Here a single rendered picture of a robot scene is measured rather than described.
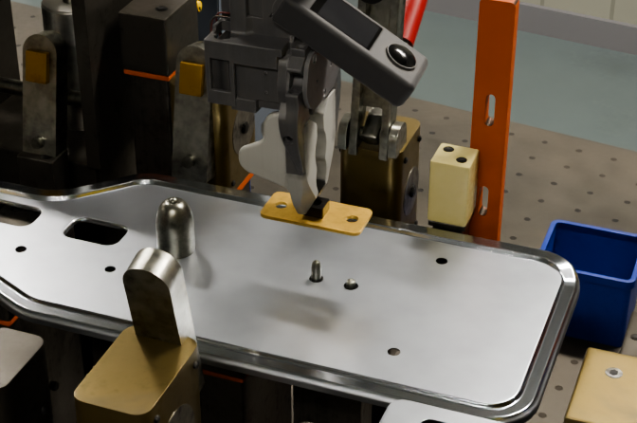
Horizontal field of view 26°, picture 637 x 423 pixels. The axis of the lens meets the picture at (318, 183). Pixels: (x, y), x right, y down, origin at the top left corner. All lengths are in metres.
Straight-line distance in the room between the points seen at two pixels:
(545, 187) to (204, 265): 0.79
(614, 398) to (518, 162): 1.00
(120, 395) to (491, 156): 0.41
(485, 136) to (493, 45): 0.08
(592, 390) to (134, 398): 0.31
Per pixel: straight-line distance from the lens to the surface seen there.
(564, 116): 3.53
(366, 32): 1.00
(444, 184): 1.17
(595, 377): 0.95
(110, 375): 0.97
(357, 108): 1.19
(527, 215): 1.79
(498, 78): 1.16
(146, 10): 1.31
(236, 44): 1.01
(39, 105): 1.33
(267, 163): 1.06
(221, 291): 1.12
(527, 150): 1.94
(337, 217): 1.09
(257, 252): 1.16
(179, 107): 1.28
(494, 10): 1.14
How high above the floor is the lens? 1.65
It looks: 31 degrees down
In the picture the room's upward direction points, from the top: straight up
